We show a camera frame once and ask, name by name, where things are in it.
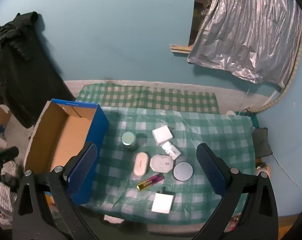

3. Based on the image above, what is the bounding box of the teal checkered plastic tablecloth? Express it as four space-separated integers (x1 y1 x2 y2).
80 106 256 226

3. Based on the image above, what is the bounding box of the wooden strip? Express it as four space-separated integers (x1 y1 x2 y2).
170 44 193 54

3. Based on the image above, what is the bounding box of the striped cloth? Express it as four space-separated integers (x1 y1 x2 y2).
0 160 25 212

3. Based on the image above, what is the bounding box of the silver foil curtain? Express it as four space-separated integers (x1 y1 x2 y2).
187 0 302 89

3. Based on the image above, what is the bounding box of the green round jar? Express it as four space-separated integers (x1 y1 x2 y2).
121 132 138 150

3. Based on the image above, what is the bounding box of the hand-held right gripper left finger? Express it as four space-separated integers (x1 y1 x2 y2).
12 141 101 240

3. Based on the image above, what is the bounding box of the white octagonal box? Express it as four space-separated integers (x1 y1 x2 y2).
150 154 174 173

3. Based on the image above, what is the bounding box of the white wall cable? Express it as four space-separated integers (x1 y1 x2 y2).
271 152 302 193

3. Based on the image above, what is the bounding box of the blue cardboard box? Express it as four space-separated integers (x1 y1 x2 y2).
24 99 109 205

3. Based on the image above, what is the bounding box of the grey round disc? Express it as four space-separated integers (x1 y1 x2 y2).
173 161 193 181

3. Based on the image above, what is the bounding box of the small white bottle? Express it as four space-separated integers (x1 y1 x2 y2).
162 141 181 160

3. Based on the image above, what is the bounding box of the black jacket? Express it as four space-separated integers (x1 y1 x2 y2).
0 11 75 129

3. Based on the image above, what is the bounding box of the braided rope trim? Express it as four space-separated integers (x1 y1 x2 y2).
258 25 302 112

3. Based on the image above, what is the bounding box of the dark cushion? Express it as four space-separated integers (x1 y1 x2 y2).
252 127 273 159

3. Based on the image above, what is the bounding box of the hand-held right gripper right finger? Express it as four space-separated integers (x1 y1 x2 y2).
196 142 279 240

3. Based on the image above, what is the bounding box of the white oval case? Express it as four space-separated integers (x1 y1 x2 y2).
133 152 148 177

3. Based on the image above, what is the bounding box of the gold and pink lighter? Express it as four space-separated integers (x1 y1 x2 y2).
137 174 164 191

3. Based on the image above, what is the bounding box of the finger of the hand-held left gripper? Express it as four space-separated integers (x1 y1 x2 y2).
0 146 20 162

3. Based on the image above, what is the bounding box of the white square box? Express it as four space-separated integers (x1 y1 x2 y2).
152 126 173 146

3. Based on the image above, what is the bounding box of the white charger adapter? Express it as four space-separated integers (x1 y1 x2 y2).
151 187 174 214

